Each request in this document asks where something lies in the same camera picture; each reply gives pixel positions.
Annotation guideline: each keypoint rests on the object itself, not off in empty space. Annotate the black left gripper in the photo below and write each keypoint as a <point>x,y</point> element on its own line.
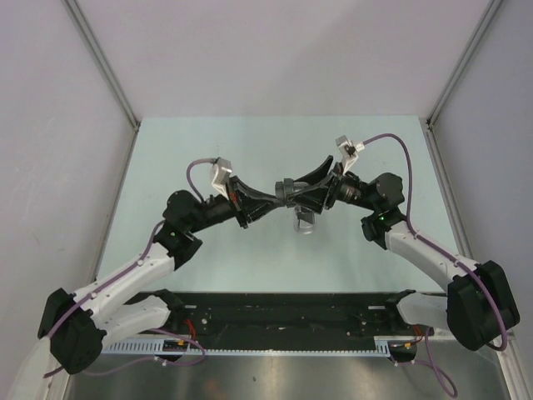
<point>250,205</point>

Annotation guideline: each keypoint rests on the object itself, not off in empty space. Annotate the left aluminium frame post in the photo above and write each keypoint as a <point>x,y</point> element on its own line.
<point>100,59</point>

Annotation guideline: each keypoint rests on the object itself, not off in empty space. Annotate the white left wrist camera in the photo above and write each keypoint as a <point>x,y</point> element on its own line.
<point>220,174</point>

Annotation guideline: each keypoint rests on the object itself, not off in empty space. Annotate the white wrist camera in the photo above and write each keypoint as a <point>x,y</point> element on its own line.
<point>349,151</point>
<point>220,174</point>

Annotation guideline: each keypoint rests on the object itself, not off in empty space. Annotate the right aluminium frame post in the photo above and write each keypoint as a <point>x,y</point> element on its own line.
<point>473,43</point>

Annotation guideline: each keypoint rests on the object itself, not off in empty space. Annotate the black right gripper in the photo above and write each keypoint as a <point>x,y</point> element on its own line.
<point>326,194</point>

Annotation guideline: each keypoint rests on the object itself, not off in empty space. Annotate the aluminium frame post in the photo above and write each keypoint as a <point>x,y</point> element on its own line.
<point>473,43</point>
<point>100,59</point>

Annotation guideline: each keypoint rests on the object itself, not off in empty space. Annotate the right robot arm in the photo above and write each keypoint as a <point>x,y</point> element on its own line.
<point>477,305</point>

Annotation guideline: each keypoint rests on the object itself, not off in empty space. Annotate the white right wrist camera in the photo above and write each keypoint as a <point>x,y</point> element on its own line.
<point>349,151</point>

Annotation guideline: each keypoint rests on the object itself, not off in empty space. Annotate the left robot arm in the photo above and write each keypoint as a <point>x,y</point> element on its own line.
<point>76,323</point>

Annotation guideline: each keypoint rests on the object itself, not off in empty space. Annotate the dark grey threaded ring nut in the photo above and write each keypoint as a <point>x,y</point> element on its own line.
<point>283,189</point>

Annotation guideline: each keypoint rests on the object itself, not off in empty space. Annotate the clear elbow fitting with grey nut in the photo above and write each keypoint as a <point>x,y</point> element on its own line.
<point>304,221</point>

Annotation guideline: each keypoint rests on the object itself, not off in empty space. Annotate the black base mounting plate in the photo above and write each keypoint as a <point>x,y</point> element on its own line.
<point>293,315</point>

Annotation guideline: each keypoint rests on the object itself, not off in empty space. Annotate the white slotted cable duct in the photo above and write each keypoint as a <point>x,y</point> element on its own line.
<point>343,346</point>

